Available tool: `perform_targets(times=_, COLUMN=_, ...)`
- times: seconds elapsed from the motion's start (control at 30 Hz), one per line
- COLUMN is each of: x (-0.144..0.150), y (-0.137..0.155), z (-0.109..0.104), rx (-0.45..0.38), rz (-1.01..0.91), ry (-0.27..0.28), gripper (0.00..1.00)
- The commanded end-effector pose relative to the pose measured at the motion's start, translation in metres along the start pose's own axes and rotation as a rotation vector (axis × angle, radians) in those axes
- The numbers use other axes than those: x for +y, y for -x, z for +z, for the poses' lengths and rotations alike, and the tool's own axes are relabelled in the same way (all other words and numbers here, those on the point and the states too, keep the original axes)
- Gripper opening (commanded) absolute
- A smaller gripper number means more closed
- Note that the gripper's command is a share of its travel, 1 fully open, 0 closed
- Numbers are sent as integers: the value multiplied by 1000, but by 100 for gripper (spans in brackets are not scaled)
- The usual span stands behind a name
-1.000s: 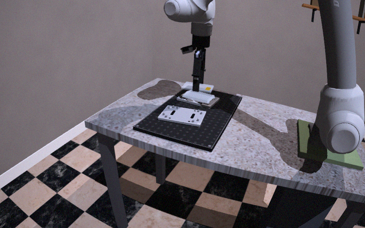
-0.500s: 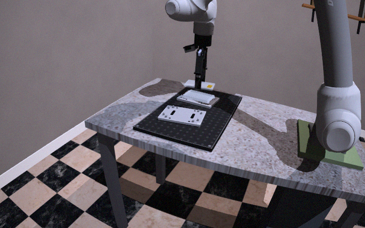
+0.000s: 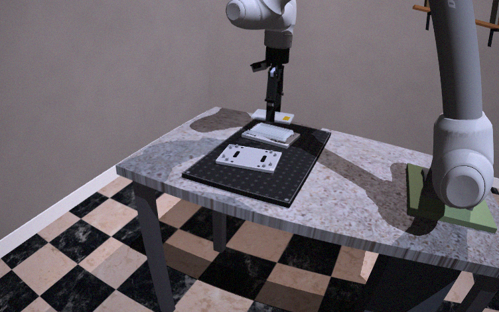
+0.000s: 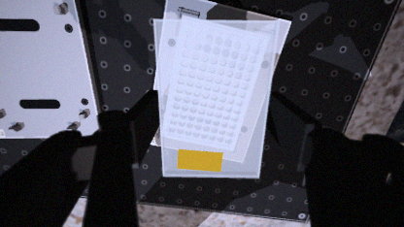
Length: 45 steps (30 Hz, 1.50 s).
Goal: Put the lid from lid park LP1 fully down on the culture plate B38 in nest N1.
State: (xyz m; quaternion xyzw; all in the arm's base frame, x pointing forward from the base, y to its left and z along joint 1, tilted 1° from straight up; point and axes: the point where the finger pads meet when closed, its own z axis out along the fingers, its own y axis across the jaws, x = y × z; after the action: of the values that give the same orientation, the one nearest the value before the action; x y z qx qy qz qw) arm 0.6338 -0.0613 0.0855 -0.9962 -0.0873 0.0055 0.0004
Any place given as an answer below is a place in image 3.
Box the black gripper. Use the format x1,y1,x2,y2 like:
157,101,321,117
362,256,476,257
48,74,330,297
265,46,289,122

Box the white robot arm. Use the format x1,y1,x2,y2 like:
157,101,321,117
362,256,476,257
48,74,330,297
226,0,494,210

